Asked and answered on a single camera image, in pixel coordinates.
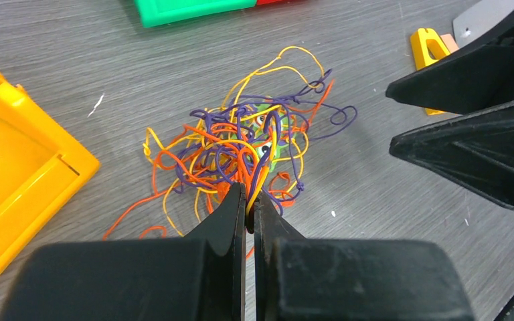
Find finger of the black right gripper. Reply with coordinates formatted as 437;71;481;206
389;101;514;210
385;10;514;114

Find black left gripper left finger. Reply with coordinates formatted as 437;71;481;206
0;183;246;320

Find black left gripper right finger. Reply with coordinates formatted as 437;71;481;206
254;195;475;320

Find orange cable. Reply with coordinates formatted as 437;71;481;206
102;78;335;261

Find yellow cable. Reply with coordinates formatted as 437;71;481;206
142;45;326;238

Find small tan wooden block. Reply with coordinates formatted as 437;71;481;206
440;33;459;54

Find yellow triangle block right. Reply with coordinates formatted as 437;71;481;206
409;27;452;116

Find green owl puzzle piece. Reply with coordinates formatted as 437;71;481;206
241;100;290;172

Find orange plastic bin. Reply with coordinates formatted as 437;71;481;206
0;73;100;275

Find red plastic bin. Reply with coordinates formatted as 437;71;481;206
256;0;300;6

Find green plastic bin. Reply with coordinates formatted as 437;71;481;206
135;0;256;28

